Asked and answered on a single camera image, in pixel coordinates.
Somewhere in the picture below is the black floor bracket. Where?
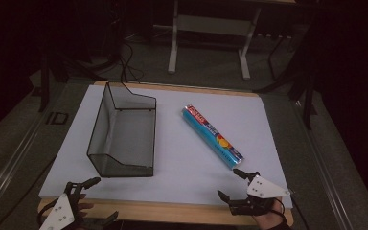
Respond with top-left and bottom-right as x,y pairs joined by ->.
45,111 -> 69,127

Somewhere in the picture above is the black wire mesh basket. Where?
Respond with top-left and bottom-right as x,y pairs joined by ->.
86,81 -> 158,178

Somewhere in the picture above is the person's left hand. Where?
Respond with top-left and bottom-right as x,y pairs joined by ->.
76,193 -> 95,221

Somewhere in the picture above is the white table mat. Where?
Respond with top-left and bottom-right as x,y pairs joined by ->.
38,83 -> 293,209

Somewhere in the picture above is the white metal table frame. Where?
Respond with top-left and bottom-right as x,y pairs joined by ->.
167,0 -> 264,81

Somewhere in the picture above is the blue plastic wrap box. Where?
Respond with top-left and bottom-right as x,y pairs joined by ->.
181,103 -> 245,171

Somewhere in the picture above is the person's right hand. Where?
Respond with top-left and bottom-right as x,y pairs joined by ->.
251,196 -> 293,230

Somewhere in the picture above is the metal floor rail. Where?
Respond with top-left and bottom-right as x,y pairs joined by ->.
0,108 -> 51,221
292,99 -> 349,230

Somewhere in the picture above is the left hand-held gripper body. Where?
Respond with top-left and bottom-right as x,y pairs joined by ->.
37,181 -> 92,230

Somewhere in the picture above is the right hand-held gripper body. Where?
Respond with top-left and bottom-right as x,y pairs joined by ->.
227,174 -> 291,217

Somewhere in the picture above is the black metal stand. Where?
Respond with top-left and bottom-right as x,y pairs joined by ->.
287,60 -> 318,130

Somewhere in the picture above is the black cable bundle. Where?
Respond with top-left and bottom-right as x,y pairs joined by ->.
109,32 -> 146,84

